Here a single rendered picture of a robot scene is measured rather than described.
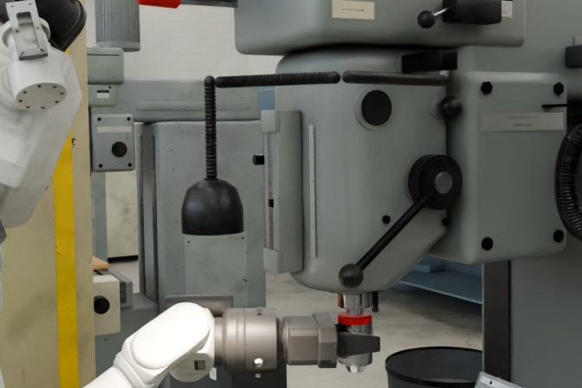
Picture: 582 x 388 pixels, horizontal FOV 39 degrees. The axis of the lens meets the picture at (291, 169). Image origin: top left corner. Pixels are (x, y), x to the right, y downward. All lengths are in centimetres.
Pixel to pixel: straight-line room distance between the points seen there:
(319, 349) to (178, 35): 971
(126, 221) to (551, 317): 835
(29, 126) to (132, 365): 35
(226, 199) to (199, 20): 994
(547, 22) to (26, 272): 196
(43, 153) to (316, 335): 45
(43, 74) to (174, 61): 958
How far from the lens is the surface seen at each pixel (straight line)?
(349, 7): 98
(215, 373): 149
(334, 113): 101
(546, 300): 139
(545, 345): 141
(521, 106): 114
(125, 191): 950
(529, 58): 117
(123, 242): 955
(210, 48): 1085
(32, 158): 115
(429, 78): 96
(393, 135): 104
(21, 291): 275
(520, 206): 115
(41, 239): 273
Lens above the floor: 153
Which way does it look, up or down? 3 degrees down
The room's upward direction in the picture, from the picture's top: 1 degrees counter-clockwise
